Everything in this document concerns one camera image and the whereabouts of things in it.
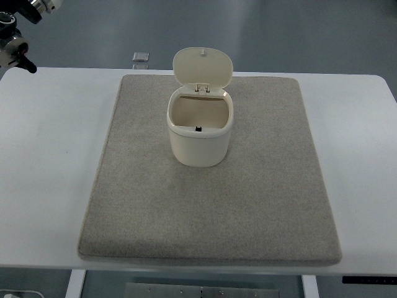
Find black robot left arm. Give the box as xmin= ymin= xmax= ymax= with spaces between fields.
xmin=1 ymin=0 xmax=63 ymax=73

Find cream lidded plastic box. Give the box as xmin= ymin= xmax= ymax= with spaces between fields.
xmin=167 ymin=47 xmax=234 ymax=167

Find grey felt mat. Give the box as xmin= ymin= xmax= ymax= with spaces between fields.
xmin=78 ymin=75 xmax=342 ymax=266

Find lower metal floor plate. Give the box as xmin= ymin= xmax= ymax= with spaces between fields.
xmin=132 ymin=64 xmax=148 ymax=70

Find metal floor plate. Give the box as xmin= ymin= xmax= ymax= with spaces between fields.
xmin=133 ymin=52 xmax=149 ymax=62
xmin=132 ymin=64 xmax=148 ymax=70

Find upper metal floor plate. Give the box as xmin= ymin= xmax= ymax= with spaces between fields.
xmin=133 ymin=52 xmax=149 ymax=62

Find white right table leg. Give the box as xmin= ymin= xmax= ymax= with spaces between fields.
xmin=301 ymin=275 xmax=319 ymax=298

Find white table leg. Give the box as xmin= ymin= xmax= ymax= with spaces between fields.
xmin=301 ymin=275 xmax=319 ymax=298
xmin=65 ymin=269 xmax=86 ymax=298

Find white left table leg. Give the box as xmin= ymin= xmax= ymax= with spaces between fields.
xmin=65 ymin=269 xmax=86 ymax=298

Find black table control panel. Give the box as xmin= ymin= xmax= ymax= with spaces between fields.
xmin=342 ymin=276 xmax=397 ymax=286

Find white object on floor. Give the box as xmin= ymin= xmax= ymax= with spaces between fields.
xmin=1 ymin=289 xmax=45 ymax=298

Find grey metal base plate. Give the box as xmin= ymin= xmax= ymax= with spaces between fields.
xmin=124 ymin=282 xmax=280 ymax=298

